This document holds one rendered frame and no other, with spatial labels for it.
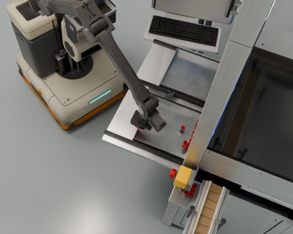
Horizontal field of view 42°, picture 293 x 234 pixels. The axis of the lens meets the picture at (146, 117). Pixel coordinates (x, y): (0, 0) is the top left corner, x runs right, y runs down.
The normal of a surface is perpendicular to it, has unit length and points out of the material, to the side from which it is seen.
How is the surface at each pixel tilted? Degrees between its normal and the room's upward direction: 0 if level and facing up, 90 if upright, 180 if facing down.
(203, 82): 0
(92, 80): 0
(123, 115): 0
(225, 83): 90
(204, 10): 90
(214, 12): 90
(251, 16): 90
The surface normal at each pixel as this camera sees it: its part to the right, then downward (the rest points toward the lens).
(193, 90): 0.06, -0.49
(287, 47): -0.38, 0.79
